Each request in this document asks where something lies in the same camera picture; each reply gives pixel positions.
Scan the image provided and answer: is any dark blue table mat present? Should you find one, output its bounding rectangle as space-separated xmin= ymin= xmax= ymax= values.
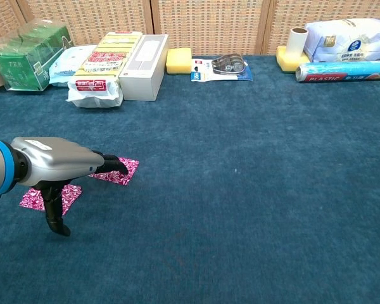
xmin=0 ymin=55 xmax=380 ymax=304

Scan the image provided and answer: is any yellow green sponge multipack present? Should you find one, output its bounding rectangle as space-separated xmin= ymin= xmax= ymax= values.
xmin=65 ymin=30 xmax=144 ymax=109

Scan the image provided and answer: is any white paper roll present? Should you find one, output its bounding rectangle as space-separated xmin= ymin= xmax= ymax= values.
xmin=286 ymin=27 xmax=310 ymax=59

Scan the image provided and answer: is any wicker folding screen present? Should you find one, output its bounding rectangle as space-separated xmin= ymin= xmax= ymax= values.
xmin=0 ymin=0 xmax=380 ymax=56

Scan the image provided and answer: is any pink patterned cloth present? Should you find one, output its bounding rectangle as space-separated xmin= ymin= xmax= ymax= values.
xmin=18 ymin=184 xmax=83 ymax=216
xmin=88 ymin=156 xmax=140 ymax=186

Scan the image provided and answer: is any white blue tissue pack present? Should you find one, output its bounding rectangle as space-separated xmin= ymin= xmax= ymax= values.
xmin=303 ymin=18 xmax=380 ymax=63

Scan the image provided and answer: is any yellow sponge green underside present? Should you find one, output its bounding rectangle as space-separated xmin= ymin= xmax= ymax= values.
xmin=275 ymin=46 xmax=311 ymax=73

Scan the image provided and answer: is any correction tape blister pack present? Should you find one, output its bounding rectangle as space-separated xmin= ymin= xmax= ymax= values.
xmin=191 ymin=53 xmax=253 ymax=82

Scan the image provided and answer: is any green tea bag box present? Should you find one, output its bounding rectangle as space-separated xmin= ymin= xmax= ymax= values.
xmin=0 ymin=18 xmax=75 ymax=92

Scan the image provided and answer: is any white power strip box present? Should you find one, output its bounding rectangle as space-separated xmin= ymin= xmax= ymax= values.
xmin=118 ymin=34 xmax=170 ymax=102

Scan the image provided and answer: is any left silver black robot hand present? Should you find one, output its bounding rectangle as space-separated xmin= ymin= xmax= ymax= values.
xmin=9 ymin=136 xmax=130 ymax=238

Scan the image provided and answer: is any blue plastic wrap roll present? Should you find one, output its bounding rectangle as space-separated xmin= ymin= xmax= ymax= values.
xmin=295 ymin=60 xmax=380 ymax=83

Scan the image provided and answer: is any light blue wet wipes pack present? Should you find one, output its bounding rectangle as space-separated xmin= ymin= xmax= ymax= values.
xmin=48 ymin=44 xmax=98 ymax=87

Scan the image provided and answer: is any plain yellow sponge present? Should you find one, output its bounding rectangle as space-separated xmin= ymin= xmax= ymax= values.
xmin=165 ymin=47 xmax=193 ymax=75

